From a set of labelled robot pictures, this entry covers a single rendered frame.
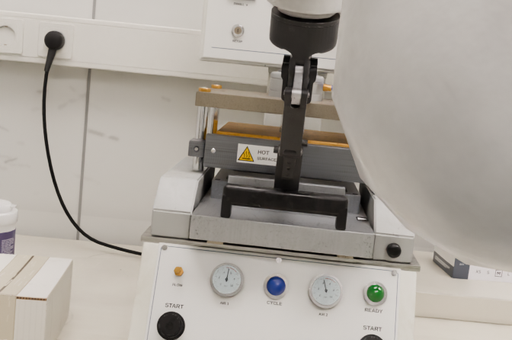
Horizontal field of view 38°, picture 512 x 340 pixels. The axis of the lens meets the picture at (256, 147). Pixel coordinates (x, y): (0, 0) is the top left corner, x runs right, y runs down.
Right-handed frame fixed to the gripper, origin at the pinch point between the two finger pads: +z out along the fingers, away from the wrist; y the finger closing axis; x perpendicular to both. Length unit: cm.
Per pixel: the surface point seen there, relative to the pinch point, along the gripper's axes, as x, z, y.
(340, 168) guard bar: 6.9, 3.5, -9.7
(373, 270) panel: 11.8, 10.2, 3.2
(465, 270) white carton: 35, 36, -38
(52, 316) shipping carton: -28.4, 22.7, 4.7
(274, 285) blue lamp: 0.0, 11.8, 6.5
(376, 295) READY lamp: 12.1, 11.7, 6.2
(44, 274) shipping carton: -31.9, 21.2, -1.9
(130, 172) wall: -33, 34, -56
